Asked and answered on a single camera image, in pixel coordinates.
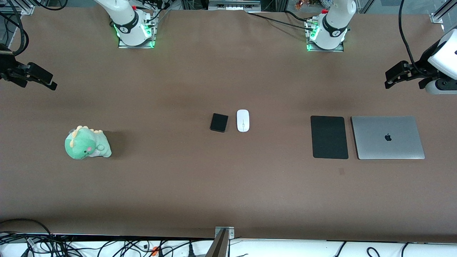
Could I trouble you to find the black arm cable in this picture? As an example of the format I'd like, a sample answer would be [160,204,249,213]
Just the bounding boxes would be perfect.
[5,0,30,56]
[398,0,429,76]

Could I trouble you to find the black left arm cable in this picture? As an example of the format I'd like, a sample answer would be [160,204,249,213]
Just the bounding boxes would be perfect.
[398,0,429,76]

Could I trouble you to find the black looped floor cable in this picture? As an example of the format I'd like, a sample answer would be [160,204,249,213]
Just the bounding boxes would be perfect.
[0,218,55,247]

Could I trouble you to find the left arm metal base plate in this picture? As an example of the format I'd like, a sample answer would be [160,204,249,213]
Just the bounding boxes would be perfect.
[306,18,345,52]

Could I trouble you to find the black mouse pad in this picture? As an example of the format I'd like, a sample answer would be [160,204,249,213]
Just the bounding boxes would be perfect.
[310,115,349,160]

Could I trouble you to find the silver laptop with apple logo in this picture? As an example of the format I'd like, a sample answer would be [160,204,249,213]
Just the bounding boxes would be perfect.
[351,115,426,160]

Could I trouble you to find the aluminium profile post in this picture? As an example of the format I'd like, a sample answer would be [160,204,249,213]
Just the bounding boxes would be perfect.
[205,229,229,257]

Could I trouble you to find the grey electronics box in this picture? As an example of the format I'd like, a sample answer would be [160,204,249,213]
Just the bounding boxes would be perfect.
[208,0,261,11]

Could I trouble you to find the black phone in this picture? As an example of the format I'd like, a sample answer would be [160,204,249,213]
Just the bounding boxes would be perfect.
[210,113,229,133]

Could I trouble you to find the green dinosaur plush toy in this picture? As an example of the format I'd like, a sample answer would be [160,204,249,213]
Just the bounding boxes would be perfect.
[64,125,112,160]

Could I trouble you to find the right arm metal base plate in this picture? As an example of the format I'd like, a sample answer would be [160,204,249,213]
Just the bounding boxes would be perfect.
[118,14,157,49]

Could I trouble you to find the small metal table bracket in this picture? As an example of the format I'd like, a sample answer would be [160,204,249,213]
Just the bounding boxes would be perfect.
[215,226,235,239]

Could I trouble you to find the aluminium frame corner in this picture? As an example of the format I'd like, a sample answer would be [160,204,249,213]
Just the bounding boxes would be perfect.
[430,0,457,24]
[0,0,35,15]

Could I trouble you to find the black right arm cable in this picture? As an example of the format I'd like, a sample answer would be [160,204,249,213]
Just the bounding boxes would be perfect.
[5,0,30,56]

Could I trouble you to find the white computer mouse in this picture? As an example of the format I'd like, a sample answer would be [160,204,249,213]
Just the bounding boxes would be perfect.
[237,109,250,132]

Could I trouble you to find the black base power cable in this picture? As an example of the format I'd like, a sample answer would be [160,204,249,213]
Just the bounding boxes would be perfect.
[247,12,316,32]
[285,10,315,24]

